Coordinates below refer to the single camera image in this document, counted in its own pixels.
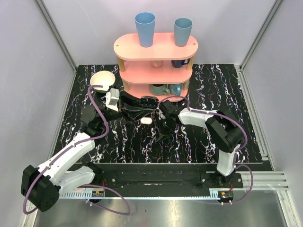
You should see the white earbuds charging case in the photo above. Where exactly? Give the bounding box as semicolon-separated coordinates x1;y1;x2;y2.
140;117;153;125

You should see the tall blue cup left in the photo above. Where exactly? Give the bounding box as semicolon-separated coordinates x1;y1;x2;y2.
134;12;155;47

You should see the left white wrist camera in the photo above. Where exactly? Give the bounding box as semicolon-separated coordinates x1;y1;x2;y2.
106;88;120;112

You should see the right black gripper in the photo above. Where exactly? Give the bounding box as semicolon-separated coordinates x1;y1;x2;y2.
154;117;174;142

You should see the white green bowl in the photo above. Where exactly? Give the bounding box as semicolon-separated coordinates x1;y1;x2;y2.
90;70;116;94

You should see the blue cup right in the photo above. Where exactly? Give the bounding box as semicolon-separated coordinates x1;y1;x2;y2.
174;17;193;47

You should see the black marble mat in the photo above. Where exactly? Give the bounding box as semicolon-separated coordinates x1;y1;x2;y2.
54;64;262;163

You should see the light blue mug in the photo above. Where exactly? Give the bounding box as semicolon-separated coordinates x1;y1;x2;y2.
168;84;182;97

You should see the teal green mug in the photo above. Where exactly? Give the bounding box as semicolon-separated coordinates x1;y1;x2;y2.
149;84;170;96

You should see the pink mug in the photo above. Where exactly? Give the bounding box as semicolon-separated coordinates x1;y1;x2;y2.
150;61;163;68

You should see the pink three-tier shelf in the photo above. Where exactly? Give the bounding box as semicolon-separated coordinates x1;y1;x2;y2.
114;33;198;98

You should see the navy blue mug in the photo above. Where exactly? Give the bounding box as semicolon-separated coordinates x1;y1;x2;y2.
171;59;190;68

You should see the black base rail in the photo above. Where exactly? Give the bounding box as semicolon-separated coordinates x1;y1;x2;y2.
93;163;243;198

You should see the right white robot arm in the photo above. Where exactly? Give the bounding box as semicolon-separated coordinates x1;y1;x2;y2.
156;100;247;188

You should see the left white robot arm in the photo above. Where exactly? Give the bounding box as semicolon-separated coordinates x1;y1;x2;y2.
21;88;158;214

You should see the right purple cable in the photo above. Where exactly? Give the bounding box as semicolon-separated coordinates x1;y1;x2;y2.
158;96;254;204

